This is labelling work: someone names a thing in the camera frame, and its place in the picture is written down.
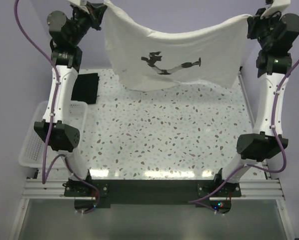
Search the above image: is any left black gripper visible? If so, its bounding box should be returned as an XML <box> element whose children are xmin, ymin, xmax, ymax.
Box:
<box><xmin>69</xmin><ymin>0</ymin><xmax>106</xmax><ymax>46</ymax></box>

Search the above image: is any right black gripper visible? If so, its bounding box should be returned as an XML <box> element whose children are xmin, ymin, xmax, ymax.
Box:
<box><xmin>246</xmin><ymin>7</ymin><xmax>282</xmax><ymax>50</ymax></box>

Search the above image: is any white t shirt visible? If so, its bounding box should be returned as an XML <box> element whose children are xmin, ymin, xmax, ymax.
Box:
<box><xmin>103</xmin><ymin>0</ymin><xmax>249</xmax><ymax>92</ymax></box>

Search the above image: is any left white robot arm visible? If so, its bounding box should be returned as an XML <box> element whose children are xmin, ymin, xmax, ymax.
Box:
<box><xmin>34</xmin><ymin>1</ymin><xmax>107</xmax><ymax>196</ymax></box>

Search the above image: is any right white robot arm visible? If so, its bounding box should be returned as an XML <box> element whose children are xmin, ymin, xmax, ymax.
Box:
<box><xmin>212</xmin><ymin>8</ymin><xmax>299</xmax><ymax>197</ymax></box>

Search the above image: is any folded black t shirt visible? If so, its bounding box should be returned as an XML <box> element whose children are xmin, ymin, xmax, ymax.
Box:
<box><xmin>71</xmin><ymin>73</ymin><xmax>100</xmax><ymax>105</ymax></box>

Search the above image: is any white plastic basket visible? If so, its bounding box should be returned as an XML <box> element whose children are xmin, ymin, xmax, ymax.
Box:
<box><xmin>18</xmin><ymin>100</ymin><xmax>88</xmax><ymax>169</ymax></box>

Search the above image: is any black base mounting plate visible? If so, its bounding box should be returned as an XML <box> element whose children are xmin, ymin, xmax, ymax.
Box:
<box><xmin>63</xmin><ymin>179</ymin><xmax>242</xmax><ymax>213</ymax></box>

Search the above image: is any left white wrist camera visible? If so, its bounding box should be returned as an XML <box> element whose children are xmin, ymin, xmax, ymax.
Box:
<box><xmin>67</xmin><ymin>0</ymin><xmax>88</xmax><ymax>12</ymax></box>

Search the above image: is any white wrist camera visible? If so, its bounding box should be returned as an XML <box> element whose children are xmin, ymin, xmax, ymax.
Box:
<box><xmin>67</xmin><ymin>0</ymin><xmax>88</xmax><ymax>12</ymax></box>
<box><xmin>260</xmin><ymin>0</ymin><xmax>291</xmax><ymax>19</ymax></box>

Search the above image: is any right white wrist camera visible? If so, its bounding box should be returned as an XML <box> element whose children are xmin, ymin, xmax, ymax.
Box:
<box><xmin>260</xmin><ymin>0</ymin><xmax>291</xmax><ymax>19</ymax></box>

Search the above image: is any aluminium front rail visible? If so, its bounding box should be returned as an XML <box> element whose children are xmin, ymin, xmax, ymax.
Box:
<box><xmin>21</xmin><ymin>179</ymin><xmax>285</xmax><ymax>200</ymax></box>

